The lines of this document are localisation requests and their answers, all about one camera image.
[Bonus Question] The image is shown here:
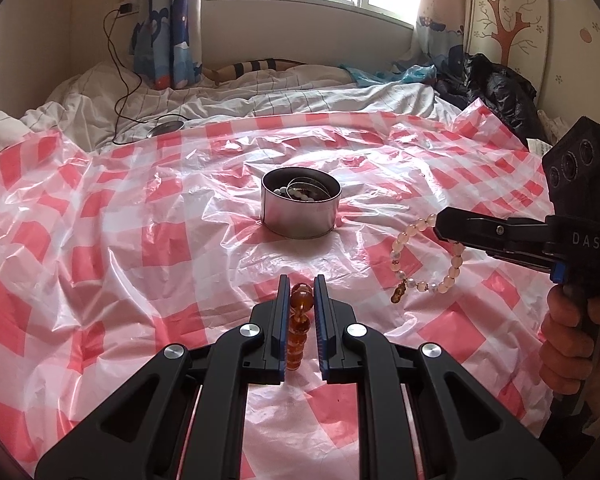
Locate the amber bead bracelet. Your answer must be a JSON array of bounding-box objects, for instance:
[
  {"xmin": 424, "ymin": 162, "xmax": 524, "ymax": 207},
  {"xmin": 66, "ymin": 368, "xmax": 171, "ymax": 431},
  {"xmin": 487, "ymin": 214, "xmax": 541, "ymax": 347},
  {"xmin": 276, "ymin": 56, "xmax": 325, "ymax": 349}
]
[{"xmin": 286, "ymin": 282, "xmax": 312, "ymax": 374}]

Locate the person's right hand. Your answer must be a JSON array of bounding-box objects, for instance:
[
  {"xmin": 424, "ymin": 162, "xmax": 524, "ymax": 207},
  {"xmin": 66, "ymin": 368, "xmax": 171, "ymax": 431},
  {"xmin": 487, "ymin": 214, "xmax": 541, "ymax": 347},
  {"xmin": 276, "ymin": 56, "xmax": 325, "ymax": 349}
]
[{"xmin": 539, "ymin": 287, "xmax": 598, "ymax": 398}]

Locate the red checkered plastic sheet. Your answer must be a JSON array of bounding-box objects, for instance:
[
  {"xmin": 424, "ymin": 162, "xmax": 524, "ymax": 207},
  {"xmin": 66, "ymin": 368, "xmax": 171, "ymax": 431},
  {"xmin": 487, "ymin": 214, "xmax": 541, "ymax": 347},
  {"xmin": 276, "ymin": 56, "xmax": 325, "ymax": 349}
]
[{"xmin": 0, "ymin": 97, "xmax": 561, "ymax": 480}]

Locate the blue cartoon curtain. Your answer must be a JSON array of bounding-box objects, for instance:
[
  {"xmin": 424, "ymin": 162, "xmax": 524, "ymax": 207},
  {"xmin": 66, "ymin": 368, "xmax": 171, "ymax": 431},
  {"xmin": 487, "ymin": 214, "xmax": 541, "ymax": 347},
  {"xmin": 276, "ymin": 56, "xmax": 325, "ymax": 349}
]
[{"xmin": 131, "ymin": 0, "xmax": 204, "ymax": 90}]

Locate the black charging cable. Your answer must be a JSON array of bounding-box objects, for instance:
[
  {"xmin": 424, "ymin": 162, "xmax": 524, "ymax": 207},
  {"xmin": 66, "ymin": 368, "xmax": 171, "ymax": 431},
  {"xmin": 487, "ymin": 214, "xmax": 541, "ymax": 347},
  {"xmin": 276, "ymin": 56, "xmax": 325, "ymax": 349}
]
[{"xmin": 102, "ymin": 6, "xmax": 187, "ymax": 144}]

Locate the white striped duvet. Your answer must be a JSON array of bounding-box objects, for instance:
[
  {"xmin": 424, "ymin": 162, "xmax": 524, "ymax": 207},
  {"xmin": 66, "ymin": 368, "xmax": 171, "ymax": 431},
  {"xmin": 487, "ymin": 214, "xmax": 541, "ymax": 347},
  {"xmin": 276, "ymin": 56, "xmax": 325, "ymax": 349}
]
[{"xmin": 0, "ymin": 62, "xmax": 461, "ymax": 161}]

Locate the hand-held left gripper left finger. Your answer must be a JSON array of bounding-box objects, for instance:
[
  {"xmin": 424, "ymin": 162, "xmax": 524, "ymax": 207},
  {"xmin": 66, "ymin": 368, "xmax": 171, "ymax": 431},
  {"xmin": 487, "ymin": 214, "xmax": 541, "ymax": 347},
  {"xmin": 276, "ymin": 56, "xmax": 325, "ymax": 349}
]
[{"xmin": 35, "ymin": 275, "xmax": 288, "ymax": 480}]

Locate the silver bangle with pearls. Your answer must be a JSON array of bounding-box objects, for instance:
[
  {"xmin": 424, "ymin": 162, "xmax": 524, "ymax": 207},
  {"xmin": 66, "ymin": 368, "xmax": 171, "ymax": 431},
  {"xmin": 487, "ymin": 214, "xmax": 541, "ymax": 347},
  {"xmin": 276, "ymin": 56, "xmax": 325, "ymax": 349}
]
[{"xmin": 284, "ymin": 174, "xmax": 333, "ymax": 202}]

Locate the pink star curtain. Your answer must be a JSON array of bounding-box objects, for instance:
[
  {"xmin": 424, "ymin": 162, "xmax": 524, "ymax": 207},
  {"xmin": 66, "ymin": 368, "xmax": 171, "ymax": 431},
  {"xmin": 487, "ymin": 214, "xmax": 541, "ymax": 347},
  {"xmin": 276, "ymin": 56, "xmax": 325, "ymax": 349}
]
[{"xmin": 414, "ymin": 0, "xmax": 475, "ymax": 57}]

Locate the round silver disc device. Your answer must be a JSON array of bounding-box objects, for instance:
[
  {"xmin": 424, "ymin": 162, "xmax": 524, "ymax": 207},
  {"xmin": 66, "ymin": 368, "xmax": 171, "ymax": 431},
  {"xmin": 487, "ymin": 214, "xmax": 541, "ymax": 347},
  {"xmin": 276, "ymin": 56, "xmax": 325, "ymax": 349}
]
[{"xmin": 147, "ymin": 118, "xmax": 182, "ymax": 137}]

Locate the wardrobe with tree decal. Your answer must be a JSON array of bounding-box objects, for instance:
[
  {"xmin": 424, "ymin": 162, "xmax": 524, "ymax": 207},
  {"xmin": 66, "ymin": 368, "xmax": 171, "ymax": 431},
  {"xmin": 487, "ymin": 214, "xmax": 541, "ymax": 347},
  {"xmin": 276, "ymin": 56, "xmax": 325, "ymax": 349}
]
[{"xmin": 462, "ymin": 0, "xmax": 600, "ymax": 138}]

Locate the striped pillow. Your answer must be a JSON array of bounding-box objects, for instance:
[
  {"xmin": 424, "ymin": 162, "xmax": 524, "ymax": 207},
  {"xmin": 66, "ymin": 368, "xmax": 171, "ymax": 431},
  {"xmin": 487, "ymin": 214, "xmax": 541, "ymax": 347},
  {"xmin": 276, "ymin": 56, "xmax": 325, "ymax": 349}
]
[{"xmin": 202, "ymin": 58, "xmax": 307, "ymax": 84}]

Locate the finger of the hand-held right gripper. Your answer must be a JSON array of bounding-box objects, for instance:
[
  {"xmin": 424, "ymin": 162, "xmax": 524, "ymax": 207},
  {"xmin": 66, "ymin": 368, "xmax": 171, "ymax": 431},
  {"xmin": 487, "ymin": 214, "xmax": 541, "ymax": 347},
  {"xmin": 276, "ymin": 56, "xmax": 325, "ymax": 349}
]
[{"xmin": 434, "ymin": 206, "xmax": 563, "ymax": 283}]

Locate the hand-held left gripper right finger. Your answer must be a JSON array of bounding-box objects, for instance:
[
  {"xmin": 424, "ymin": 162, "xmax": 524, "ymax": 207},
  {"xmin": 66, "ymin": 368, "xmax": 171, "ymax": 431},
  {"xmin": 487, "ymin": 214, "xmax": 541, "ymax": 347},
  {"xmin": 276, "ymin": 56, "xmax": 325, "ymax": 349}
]
[{"xmin": 314, "ymin": 275, "xmax": 563, "ymax": 480}]

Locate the round metal tin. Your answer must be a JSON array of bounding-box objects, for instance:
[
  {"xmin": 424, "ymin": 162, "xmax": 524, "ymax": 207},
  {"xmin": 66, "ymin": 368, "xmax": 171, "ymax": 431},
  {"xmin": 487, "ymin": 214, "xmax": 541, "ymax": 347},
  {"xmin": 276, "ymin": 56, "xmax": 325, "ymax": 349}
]
[{"xmin": 261, "ymin": 168, "xmax": 342, "ymax": 239}]

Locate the blue plastic bag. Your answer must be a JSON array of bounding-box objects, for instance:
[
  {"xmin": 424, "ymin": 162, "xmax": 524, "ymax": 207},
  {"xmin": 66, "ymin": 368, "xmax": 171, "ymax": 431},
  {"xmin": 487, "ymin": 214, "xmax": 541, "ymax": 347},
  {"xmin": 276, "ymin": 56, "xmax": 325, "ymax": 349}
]
[{"xmin": 340, "ymin": 62, "xmax": 438, "ymax": 89}]

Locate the black puffer jacket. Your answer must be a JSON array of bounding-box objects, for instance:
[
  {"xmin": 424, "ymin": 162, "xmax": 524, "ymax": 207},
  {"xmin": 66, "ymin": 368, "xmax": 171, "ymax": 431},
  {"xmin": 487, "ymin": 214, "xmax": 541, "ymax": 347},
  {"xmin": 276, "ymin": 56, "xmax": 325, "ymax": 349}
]
[{"xmin": 434, "ymin": 45, "xmax": 539, "ymax": 137}]

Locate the pale pink bead bracelet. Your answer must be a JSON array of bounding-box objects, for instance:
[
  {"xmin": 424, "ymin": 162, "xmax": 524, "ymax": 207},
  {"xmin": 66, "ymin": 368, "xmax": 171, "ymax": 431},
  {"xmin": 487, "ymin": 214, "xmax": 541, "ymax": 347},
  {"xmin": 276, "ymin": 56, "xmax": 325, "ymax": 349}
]
[{"xmin": 391, "ymin": 213, "xmax": 466, "ymax": 306}]

